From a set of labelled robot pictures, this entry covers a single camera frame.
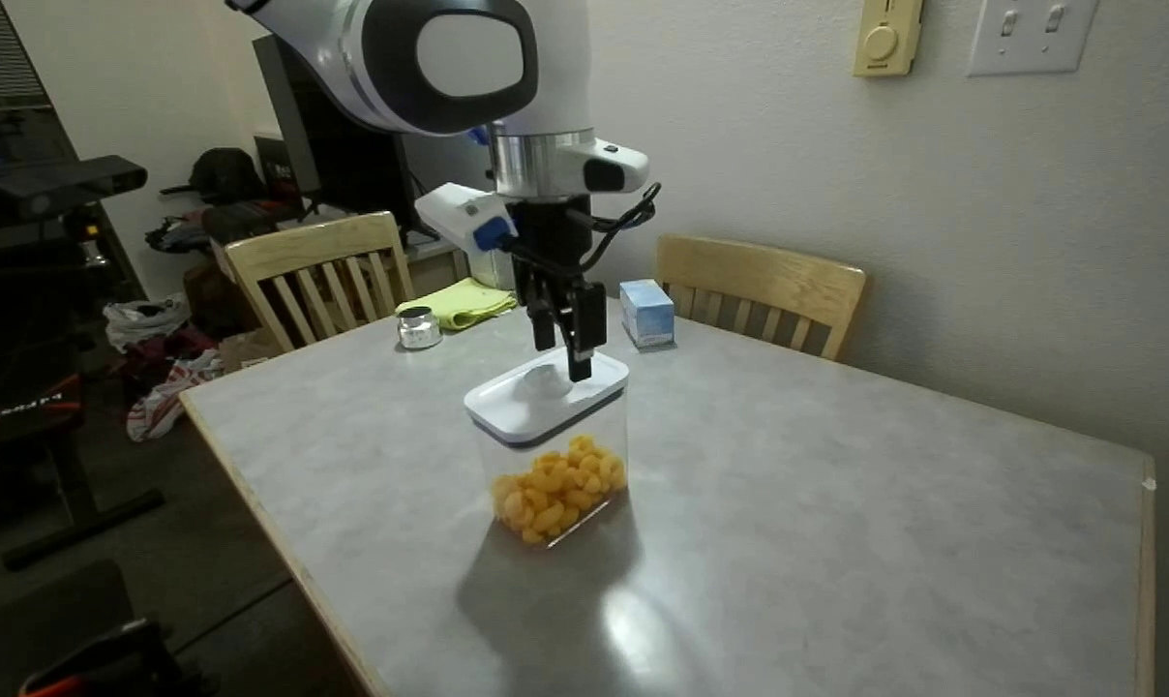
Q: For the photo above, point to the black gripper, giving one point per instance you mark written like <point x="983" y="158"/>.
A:
<point x="552" y="245"/>

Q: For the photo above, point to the white rectangular container lid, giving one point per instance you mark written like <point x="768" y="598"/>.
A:
<point x="530" y="403"/>

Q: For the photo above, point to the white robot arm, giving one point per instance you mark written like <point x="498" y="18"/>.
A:
<point x="444" y="61"/>

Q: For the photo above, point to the clear plastic food container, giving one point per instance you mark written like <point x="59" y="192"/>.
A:
<point x="559" y="491"/>

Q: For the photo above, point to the small light blue box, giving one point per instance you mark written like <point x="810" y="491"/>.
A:
<point x="647" y="310"/>

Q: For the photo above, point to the lime green cloth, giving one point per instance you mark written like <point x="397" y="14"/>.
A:
<point x="461" y="307"/>

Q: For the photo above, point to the wooden slat-back chair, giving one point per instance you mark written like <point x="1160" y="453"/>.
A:
<point x="316" y="245"/>
<point x="764" y="276"/>

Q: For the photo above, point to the black monitor screen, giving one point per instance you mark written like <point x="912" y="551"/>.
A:
<point x="327" y="158"/>

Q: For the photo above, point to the red and white clothes pile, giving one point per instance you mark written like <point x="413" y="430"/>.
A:
<point x="172" y="382"/>

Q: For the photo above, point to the black metal stand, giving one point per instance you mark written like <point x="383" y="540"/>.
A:
<point x="67" y="483"/>

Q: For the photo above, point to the red and black bag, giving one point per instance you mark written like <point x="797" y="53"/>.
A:
<point x="106" y="661"/>

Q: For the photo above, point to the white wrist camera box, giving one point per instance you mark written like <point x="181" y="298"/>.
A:
<point x="461" y="216"/>

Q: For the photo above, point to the beige wall thermostat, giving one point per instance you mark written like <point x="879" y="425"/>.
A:
<point x="888" y="35"/>

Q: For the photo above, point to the black depth camera bar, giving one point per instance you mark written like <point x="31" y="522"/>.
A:
<point x="63" y="182"/>

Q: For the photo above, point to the white light switch plate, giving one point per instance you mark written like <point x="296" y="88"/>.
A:
<point x="1036" y="34"/>

